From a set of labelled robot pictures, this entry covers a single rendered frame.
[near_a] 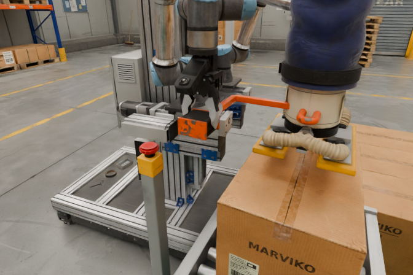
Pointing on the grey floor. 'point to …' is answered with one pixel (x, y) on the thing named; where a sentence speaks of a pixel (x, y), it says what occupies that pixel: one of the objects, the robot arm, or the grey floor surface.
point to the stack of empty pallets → (371, 26)
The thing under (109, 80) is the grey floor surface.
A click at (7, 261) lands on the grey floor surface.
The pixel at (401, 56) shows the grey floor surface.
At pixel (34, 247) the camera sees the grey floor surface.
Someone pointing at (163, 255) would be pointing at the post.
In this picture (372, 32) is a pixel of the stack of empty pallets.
